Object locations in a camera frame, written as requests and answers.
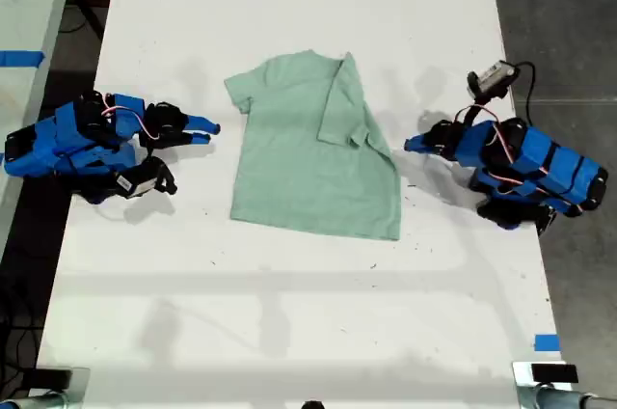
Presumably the pale green T-shirt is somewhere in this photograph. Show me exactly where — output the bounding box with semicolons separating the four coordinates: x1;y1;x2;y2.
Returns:
223;48;403;242

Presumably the long blue tape strip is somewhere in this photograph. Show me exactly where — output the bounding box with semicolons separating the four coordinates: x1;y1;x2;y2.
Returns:
0;49;45;68

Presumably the short blue tape piece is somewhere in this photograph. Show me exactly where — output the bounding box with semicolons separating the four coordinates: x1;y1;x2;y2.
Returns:
533;333;561;353

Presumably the shiny metal clamp plate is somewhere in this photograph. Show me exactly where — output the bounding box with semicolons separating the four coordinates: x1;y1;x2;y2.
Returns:
511;360;582;389
28;366;92;403

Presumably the small black box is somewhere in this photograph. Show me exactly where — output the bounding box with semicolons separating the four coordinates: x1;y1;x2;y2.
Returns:
530;364;579;384
27;368;73;389

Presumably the grey metal pipe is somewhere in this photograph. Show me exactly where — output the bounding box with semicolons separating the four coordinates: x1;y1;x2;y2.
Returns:
518;383;617;409
0;391;67;409

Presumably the red white servo wire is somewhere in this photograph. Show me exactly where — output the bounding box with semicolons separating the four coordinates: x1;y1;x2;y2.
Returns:
102;102;163;142

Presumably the black curved camera stalk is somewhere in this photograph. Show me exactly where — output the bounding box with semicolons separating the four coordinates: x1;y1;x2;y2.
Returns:
455;100;487;129

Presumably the black camera box white label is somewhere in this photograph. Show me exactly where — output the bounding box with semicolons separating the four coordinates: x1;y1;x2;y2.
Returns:
113;156;177;200

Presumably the grey black camera box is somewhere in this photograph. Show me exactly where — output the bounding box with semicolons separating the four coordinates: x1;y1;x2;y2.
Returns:
466;60;522;101

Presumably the black camera cable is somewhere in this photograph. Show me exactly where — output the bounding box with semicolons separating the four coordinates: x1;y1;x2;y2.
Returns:
511;60;538;124

